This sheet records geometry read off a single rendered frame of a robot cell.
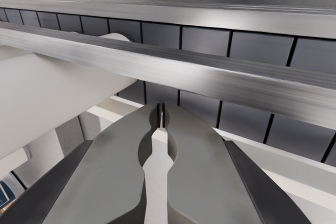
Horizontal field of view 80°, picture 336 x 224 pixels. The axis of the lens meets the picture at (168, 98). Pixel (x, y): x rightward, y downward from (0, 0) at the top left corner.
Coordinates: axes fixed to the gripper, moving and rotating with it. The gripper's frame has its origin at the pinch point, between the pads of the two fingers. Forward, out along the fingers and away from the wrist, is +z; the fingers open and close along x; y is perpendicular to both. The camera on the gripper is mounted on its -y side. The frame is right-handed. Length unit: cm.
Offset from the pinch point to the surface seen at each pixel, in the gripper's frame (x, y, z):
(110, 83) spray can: -4.1, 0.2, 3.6
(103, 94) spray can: -4.5, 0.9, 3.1
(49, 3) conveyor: -12.7, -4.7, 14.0
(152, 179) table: -2.4, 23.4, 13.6
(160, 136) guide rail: -0.3, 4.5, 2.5
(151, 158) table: -2.3, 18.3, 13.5
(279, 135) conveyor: 8.7, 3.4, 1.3
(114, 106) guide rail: -4.8, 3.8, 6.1
